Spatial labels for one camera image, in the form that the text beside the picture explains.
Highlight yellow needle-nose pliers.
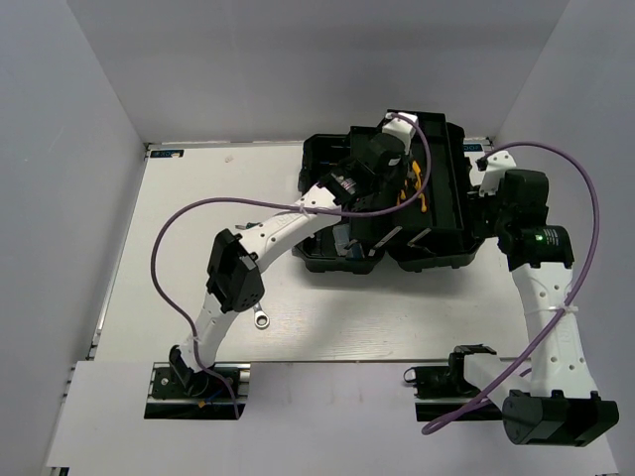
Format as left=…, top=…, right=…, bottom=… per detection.
left=400, top=160, right=425, bottom=200
left=396, top=189, right=429, bottom=213

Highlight black plastic toolbox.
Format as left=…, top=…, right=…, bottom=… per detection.
left=293, top=111, right=484, bottom=274

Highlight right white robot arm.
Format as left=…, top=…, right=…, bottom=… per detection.
left=447, top=168, right=619, bottom=447

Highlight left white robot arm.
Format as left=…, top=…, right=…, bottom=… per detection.
left=169, top=130, right=413, bottom=396

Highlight long silver combination wrench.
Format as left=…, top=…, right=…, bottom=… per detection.
left=253, top=303, right=270, bottom=330

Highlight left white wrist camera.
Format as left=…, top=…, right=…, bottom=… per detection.
left=381, top=112, right=419, bottom=153

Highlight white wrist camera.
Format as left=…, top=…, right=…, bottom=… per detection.
left=476, top=150, right=516, bottom=196
left=381, top=112, right=419, bottom=153

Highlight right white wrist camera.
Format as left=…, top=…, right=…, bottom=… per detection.
left=476, top=150, right=516, bottom=196

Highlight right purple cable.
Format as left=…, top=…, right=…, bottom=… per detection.
left=421, top=141, right=600, bottom=436

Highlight purple cable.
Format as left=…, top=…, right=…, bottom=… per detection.
left=151, top=112, right=433, bottom=420
left=421, top=141, right=600, bottom=436

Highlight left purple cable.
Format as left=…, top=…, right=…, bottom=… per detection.
left=151, top=112, right=433, bottom=420

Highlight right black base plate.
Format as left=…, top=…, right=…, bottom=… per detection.
left=403, top=365, right=479, bottom=422

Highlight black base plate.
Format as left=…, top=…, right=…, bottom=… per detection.
left=403, top=365, right=479, bottom=422
left=144, top=363, right=250, bottom=420

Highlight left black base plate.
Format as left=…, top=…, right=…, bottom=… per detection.
left=144, top=363, right=250, bottom=420

